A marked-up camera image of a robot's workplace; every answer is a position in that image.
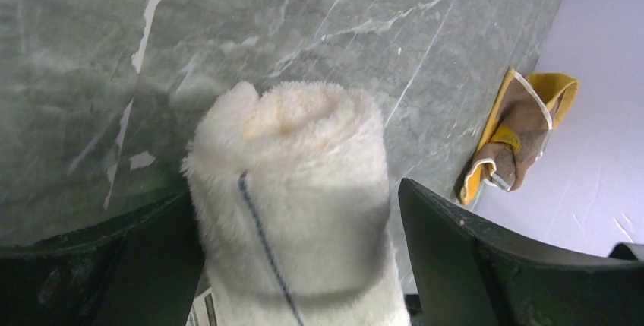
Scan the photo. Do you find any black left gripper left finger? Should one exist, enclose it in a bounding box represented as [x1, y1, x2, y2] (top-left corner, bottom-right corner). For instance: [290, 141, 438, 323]
[1, 193, 204, 325]

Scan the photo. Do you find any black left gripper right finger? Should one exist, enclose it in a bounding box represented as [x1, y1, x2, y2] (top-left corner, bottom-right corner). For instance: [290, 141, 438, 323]
[398, 179, 643, 325]

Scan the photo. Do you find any white towel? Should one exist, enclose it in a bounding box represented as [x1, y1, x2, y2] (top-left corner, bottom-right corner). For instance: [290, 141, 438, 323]
[182, 81, 411, 325]

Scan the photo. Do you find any brown and yellow towel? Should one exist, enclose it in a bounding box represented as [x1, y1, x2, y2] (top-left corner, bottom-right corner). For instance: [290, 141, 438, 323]
[458, 68, 579, 206]

